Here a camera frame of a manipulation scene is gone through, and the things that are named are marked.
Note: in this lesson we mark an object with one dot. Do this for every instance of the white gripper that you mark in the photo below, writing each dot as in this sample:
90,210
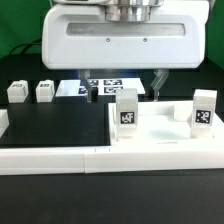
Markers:
80,37

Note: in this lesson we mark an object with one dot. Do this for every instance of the white square table top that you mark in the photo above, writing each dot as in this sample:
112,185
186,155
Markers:
160,122

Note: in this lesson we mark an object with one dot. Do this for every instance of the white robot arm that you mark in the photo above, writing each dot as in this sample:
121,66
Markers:
131,10

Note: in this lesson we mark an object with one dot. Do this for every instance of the white sheet with tags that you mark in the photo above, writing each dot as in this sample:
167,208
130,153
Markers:
75,88

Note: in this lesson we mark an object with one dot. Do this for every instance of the white U-shaped fence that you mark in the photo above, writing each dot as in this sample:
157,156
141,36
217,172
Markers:
193,154

